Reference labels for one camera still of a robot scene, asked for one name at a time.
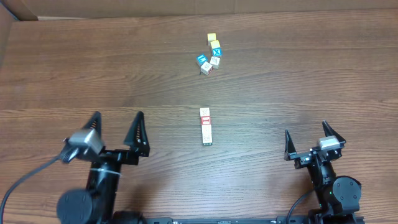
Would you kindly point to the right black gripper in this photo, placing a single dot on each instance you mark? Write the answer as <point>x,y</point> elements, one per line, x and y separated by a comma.
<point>301,157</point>

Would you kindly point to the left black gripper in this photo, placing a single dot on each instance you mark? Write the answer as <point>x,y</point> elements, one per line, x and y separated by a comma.
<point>136,147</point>

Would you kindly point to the red circle block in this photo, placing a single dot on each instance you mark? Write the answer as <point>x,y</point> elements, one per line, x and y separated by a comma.
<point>204,112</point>

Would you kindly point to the red I block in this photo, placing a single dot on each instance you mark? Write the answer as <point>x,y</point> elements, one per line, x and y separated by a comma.
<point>205,120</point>

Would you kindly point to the white green block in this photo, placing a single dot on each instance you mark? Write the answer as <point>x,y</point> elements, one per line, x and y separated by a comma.
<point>207,139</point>
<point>206,129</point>

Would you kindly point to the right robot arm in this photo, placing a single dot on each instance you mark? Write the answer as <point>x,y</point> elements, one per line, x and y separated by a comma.
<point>338,196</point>

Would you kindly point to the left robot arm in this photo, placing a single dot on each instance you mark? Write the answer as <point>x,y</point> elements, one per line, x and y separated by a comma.
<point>95,203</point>

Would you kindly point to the white block centre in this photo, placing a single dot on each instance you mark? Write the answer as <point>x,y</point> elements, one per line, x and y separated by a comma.
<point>206,68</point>

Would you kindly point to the blue picture block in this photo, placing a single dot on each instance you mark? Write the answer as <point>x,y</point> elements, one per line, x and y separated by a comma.
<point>201,59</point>

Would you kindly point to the white block right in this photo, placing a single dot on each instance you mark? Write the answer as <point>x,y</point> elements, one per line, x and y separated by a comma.
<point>215,62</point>

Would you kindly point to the blue X block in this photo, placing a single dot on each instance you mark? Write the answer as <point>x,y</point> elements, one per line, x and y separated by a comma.
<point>217,52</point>

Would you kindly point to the yellow block near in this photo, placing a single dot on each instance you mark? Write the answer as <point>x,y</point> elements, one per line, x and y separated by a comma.
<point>215,44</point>

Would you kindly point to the yellow block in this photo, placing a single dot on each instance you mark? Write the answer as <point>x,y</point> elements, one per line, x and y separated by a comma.
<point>215,44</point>
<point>211,37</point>

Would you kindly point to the yellow block far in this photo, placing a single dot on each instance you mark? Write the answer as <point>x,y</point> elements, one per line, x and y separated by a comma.
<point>211,37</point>

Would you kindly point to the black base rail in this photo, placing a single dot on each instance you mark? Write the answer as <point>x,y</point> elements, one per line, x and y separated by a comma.
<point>277,220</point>

